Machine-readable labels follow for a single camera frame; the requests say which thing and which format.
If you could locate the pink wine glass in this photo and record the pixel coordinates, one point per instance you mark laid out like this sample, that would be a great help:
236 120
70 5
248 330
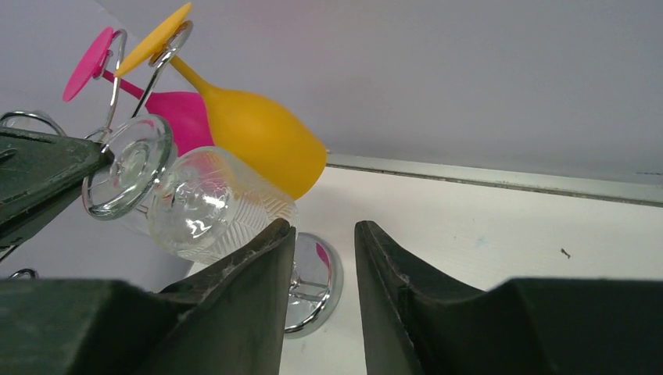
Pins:
183 110

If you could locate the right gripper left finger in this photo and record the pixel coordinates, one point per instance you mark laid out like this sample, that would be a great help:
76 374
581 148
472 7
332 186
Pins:
228 318

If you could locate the orange wine glass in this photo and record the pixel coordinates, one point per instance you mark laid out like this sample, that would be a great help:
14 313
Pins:
262 133

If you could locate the clear wine glass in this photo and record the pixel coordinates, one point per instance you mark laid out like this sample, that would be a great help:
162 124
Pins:
200 206

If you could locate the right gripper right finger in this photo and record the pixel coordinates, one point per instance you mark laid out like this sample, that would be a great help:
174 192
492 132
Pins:
419 320

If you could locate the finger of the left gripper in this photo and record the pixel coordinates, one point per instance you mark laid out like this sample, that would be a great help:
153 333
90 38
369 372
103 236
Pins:
41 175

